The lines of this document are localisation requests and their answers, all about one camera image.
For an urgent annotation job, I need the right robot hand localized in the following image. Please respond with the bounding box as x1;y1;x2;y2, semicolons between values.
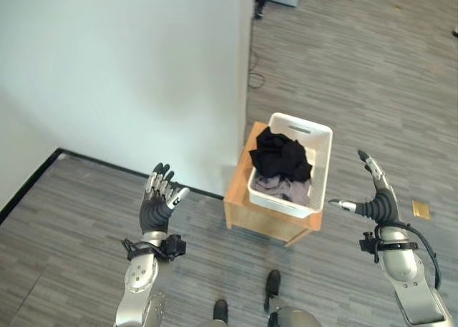
328;150;404;228

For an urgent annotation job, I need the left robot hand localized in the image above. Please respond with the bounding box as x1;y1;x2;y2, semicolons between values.
138;162;190;235

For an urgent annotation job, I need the white plastic laundry basket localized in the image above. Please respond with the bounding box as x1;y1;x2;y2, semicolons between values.
247;112;333;219

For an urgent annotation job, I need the yellow floor marker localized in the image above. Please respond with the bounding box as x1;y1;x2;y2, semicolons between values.
411;200;432;220

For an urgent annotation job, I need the grey crumpled garment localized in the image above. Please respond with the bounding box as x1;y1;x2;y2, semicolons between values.
252;175;311;207

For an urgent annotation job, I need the wooden side table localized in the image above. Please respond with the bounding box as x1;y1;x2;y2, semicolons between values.
223;121;324;248

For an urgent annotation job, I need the black crumpled garment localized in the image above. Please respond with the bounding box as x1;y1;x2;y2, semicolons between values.
248;126;313;182

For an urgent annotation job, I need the left dark robot foot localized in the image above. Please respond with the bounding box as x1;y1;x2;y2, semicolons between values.
213;298;230;322

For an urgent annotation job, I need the dark robot foot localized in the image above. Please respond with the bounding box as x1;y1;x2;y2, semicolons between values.
263;269;282;313
213;298;230;322

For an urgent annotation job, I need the right dark robot foot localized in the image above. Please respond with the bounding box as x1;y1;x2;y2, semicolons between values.
263;269;282;313

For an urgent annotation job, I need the silver robot right leg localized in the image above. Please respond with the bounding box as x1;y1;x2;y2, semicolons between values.
266;293;325;327

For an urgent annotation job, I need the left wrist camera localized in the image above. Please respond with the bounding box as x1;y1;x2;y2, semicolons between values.
162;234;188;260

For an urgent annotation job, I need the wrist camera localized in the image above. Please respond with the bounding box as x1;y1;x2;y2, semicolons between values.
162;234;188;260
359;230;381;264

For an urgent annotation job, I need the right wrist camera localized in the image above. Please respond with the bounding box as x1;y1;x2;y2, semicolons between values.
359;230;381;264

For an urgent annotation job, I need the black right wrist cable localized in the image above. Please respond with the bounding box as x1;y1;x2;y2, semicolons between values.
402;222;443;289

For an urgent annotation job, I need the black floor cable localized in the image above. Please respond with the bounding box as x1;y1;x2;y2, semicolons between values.
248;46;265;89

